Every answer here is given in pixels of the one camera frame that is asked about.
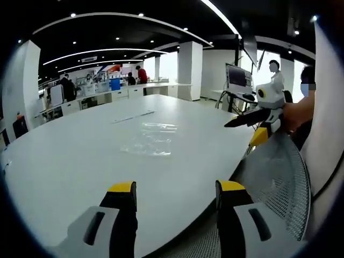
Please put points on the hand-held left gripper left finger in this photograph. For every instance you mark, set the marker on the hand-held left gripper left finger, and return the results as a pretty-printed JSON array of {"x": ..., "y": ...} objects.
[{"x": 118, "y": 231}]

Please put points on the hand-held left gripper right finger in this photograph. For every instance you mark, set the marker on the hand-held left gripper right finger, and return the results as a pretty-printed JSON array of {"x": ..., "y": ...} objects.
[{"x": 231, "y": 231}]

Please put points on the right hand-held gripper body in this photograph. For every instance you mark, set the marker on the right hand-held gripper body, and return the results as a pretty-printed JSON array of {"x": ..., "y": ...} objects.
[{"x": 272, "y": 95}]

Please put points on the small clear food packaging bag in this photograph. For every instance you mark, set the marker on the small clear food packaging bag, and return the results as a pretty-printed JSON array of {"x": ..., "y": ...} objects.
[{"x": 161, "y": 126}]

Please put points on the large clear food packaging bag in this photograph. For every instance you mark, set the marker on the large clear food packaging bag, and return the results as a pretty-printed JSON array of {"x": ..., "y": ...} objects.
[{"x": 149, "y": 145}]

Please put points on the person's right hand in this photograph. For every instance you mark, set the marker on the person's right hand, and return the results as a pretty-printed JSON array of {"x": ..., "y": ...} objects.
[{"x": 293, "y": 117}]

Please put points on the black chair back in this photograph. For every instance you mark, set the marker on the black chair back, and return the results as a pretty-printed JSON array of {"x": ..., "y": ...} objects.
[{"x": 288, "y": 96}]

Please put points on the computer monitor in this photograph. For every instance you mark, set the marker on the computer monitor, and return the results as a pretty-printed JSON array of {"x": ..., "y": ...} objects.
[{"x": 239, "y": 76}]

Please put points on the grey mesh chair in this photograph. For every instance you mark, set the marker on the grey mesh chair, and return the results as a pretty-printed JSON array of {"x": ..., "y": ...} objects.
[{"x": 279, "y": 174}]

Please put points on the dark hanging panel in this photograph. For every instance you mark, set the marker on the dark hanging panel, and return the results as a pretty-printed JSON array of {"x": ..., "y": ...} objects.
[{"x": 250, "y": 49}]

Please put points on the person's white shirt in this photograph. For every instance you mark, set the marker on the person's white shirt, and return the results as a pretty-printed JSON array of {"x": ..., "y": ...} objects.
[{"x": 329, "y": 107}]

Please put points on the long white counter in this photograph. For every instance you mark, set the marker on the long white counter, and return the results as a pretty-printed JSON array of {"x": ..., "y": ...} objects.
[{"x": 150, "y": 88}]

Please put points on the flat pale strip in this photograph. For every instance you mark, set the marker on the flat pale strip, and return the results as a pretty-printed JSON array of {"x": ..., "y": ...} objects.
[{"x": 134, "y": 117}]

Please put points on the blue storage box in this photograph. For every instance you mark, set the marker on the blue storage box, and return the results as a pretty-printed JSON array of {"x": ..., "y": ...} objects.
[{"x": 115, "y": 84}]

